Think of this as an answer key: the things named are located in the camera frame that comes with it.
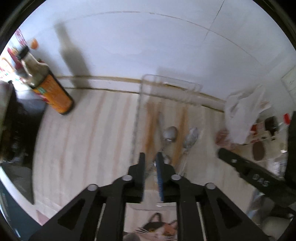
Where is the long slim metal spoon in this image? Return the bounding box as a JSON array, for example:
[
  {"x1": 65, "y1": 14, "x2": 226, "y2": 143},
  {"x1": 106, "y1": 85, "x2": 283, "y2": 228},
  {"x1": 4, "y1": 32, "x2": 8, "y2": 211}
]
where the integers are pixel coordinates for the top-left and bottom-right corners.
[{"x1": 158, "y1": 111, "x2": 171, "y2": 164}]

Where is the ornate metal spoon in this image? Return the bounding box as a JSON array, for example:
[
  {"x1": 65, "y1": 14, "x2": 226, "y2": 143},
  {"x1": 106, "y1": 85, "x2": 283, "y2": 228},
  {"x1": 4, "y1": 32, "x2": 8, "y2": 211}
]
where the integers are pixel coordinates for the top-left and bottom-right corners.
[
  {"x1": 145, "y1": 126, "x2": 178, "y2": 178},
  {"x1": 178, "y1": 127, "x2": 199, "y2": 175}
]

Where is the wooden chopstick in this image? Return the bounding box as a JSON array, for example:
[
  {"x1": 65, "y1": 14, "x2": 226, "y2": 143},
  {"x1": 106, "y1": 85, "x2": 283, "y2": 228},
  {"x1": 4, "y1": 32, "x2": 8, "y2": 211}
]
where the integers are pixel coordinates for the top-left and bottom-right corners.
[
  {"x1": 144, "y1": 102, "x2": 156, "y2": 162},
  {"x1": 172, "y1": 106, "x2": 188, "y2": 168}
]

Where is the brown lid glass jar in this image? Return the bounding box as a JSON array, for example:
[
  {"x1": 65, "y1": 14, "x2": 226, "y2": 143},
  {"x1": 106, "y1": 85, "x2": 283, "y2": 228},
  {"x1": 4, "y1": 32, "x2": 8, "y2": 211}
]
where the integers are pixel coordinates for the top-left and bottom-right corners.
[{"x1": 252, "y1": 141, "x2": 265, "y2": 161}]

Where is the cat print mat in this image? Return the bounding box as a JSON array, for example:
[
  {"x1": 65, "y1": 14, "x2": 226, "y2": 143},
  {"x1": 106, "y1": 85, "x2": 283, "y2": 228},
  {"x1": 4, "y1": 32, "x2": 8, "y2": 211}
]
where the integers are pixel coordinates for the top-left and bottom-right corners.
[{"x1": 123, "y1": 203, "x2": 178, "y2": 241}]

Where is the red cap cola bottle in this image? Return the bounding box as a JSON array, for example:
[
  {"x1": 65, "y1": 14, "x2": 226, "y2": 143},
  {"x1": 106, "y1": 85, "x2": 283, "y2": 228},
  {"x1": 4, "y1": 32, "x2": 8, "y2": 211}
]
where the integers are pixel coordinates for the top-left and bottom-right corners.
[{"x1": 283, "y1": 113, "x2": 290, "y2": 126}]

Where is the white plastic bag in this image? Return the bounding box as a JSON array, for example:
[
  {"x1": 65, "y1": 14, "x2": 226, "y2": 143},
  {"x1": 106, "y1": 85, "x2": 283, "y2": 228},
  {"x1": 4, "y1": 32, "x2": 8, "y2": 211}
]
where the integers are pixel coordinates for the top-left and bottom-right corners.
[{"x1": 224, "y1": 85, "x2": 269, "y2": 145}]

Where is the clear plastic utensil tray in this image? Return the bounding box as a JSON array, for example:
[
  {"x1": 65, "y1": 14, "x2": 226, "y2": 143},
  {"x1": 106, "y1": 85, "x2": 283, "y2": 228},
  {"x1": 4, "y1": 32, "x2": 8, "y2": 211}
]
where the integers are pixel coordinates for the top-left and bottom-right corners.
[{"x1": 131, "y1": 74, "x2": 204, "y2": 178}]

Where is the orange label sauce bottle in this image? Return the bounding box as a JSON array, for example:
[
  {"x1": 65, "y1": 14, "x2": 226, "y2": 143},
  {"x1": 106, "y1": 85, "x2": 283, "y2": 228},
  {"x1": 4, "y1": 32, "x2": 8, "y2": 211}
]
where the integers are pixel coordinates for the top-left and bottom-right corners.
[{"x1": 17, "y1": 46, "x2": 74, "y2": 115}]

